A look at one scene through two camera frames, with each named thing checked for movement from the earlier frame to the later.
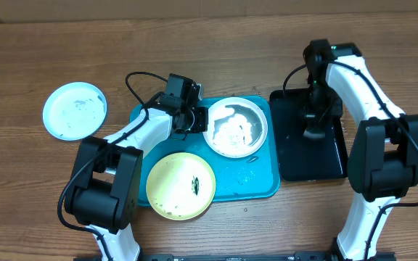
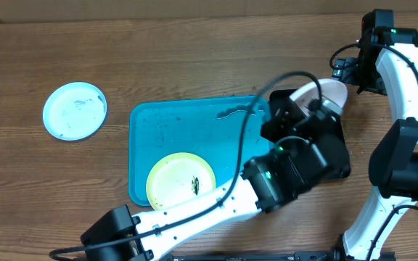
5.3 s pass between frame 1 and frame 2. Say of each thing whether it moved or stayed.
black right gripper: moved
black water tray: stayed
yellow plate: stayed
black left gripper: moved
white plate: moved
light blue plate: stayed
